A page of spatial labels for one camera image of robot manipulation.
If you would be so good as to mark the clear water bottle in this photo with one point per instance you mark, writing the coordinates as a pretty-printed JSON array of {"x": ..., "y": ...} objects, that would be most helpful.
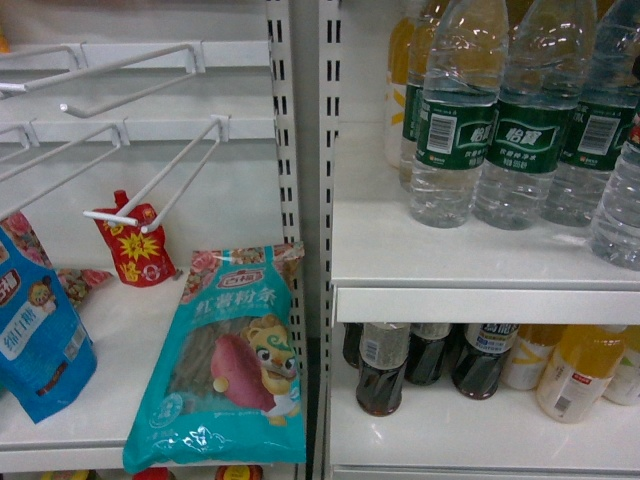
[{"x": 615, "y": 225}]

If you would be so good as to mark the white wire display hook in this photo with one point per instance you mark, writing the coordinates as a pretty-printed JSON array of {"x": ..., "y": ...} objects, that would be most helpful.
[{"x": 220, "y": 124}]

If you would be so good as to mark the teal sweet potato noodle bag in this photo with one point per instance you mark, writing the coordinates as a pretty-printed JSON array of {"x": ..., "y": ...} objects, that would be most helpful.
[{"x": 226, "y": 383}]

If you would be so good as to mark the yellow juice bottle white label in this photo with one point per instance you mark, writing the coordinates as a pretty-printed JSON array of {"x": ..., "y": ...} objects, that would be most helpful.
[{"x": 580, "y": 369}]

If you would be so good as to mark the red sauce pouch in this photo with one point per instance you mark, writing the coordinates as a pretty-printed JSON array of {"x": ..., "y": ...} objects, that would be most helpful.
[{"x": 140, "y": 259}]

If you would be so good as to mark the dark tea bottle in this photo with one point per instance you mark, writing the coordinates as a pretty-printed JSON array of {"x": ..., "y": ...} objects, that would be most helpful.
[{"x": 383, "y": 357}]

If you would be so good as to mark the blue sugar bag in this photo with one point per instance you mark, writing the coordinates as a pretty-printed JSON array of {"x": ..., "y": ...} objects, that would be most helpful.
[{"x": 47, "y": 357}]

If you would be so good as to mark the white metal shelf board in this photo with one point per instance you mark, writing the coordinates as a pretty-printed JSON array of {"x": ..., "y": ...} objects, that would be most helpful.
[{"x": 388, "y": 267}]

